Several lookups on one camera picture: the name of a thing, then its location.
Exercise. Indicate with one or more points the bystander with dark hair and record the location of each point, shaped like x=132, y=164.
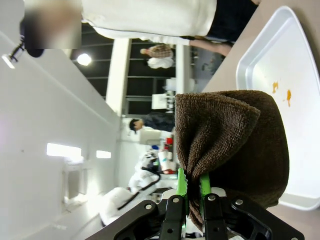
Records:
x=152, y=122

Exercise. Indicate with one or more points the white plastic tray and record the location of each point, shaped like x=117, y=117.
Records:
x=287, y=87

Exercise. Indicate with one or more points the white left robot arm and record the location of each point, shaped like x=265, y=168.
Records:
x=140, y=185

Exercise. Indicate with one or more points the red cup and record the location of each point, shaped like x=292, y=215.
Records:
x=169, y=140

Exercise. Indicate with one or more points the person's bare forearm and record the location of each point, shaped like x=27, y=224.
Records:
x=212, y=47

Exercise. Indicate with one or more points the white cup turquoise print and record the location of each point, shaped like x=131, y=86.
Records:
x=164, y=162

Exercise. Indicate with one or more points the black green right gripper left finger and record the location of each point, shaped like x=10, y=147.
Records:
x=172, y=215

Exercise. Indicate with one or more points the brown towel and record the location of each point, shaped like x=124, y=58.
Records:
x=230, y=150

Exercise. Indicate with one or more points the bystander in plaid shirt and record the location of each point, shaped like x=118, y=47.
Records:
x=157, y=53

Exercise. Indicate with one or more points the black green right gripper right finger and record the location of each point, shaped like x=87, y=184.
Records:
x=225, y=217

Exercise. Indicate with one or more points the person in white shirt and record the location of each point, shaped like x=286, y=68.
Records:
x=160, y=17

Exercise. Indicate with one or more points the round ceiling light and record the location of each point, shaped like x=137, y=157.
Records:
x=84, y=59

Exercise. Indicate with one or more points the rectangular ceiling light panel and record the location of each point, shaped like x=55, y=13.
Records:
x=63, y=150
x=103, y=154

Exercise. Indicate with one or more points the white building pillar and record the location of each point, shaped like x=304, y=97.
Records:
x=117, y=75

